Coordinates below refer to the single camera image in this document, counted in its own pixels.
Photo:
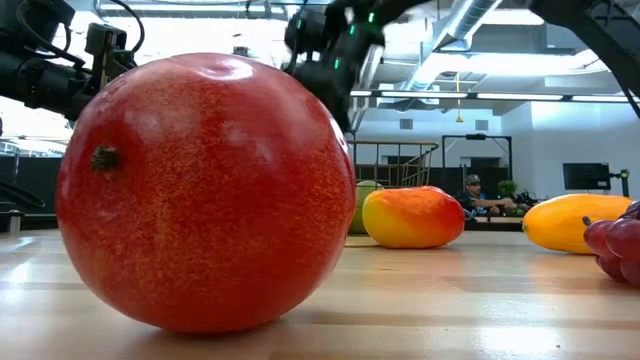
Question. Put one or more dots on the yellow mango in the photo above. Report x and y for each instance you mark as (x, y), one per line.
(565, 222)

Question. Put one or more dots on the grey wall vent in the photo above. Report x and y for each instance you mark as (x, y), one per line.
(481, 125)
(406, 124)

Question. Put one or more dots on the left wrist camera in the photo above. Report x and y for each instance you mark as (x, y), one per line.
(107, 50)

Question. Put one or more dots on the purple grape bunch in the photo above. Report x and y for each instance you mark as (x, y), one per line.
(620, 245)

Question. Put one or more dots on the slanted silver duct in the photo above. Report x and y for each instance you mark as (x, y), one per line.
(465, 20)

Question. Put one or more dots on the large green pear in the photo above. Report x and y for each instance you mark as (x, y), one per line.
(358, 205)

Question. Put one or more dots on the black ceiling camera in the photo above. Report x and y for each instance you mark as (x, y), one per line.
(241, 50)

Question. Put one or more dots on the red pomegranate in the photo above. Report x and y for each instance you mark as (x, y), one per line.
(200, 200)

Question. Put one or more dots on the black gantry frame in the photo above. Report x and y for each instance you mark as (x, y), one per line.
(476, 136)

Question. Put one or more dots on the long strip light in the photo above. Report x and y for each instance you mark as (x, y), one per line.
(520, 96)

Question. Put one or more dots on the person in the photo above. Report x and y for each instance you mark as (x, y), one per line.
(475, 197)

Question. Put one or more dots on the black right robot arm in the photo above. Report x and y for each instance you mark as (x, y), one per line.
(325, 35)

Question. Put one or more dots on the black monitor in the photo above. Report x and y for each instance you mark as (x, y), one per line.
(586, 176)

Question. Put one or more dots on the red orange mango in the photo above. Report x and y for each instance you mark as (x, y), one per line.
(412, 217)

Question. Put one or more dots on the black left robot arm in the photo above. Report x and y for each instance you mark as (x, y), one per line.
(25, 80)

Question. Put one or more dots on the black partition panel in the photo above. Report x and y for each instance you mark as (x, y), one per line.
(35, 185)

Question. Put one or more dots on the small green background plant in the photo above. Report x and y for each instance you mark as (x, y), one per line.
(506, 189)

